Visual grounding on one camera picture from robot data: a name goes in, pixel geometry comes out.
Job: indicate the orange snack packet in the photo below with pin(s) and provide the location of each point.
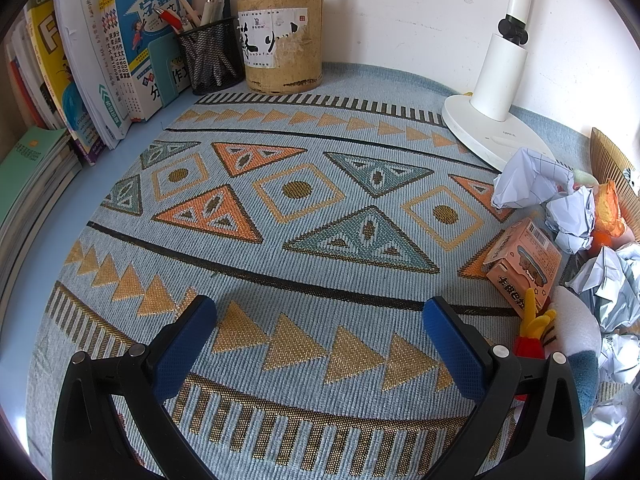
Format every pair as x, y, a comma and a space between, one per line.
607, 205

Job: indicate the tangerine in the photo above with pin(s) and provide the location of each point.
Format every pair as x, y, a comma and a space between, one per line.
600, 241

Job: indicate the wicker basket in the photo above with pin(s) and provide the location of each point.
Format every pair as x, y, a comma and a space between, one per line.
607, 152

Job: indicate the black pen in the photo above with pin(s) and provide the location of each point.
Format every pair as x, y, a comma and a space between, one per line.
225, 6

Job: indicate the cream pen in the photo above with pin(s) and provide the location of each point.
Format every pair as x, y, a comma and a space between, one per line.
189, 10

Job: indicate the white desk lamp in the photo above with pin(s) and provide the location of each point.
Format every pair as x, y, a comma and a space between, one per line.
500, 85

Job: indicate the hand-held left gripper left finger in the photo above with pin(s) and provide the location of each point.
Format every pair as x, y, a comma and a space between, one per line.
182, 345

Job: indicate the black mesh pen holder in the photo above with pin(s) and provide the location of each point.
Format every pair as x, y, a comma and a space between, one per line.
210, 60

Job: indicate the white and blue plush toy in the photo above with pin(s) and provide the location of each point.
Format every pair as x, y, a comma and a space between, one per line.
575, 320

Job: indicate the teal bookend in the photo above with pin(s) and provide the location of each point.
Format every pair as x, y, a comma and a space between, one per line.
165, 70

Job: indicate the white pen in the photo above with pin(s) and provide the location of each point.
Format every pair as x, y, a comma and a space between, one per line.
208, 7

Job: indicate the red pen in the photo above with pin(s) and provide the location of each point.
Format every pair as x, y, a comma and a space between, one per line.
167, 16

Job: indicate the crumpled lined paper ball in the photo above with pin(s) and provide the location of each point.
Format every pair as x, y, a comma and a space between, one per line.
525, 180

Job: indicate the blue patterned woven mat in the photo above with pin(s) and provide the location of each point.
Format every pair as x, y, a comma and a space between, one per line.
300, 260

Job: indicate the orange paper carton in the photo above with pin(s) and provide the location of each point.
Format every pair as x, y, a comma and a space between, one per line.
525, 260

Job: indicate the blue cover workbook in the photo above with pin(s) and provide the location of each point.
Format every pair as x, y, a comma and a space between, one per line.
145, 25

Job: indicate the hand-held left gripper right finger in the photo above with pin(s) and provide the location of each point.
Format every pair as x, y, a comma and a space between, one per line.
452, 345

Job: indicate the row of upright books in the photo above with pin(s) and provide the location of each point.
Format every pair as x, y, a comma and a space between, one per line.
45, 60

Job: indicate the tan cylindrical pen holder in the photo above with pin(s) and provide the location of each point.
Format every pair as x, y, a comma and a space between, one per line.
300, 60

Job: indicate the stack of green flat books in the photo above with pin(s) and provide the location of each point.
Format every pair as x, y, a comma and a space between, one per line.
30, 170

